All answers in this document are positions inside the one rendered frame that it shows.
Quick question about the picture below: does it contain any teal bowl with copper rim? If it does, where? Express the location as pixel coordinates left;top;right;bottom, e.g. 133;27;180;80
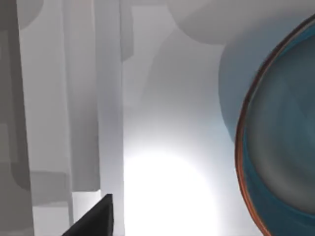
235;15;315;236

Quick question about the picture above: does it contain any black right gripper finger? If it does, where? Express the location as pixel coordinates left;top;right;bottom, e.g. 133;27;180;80
61;193;115;236

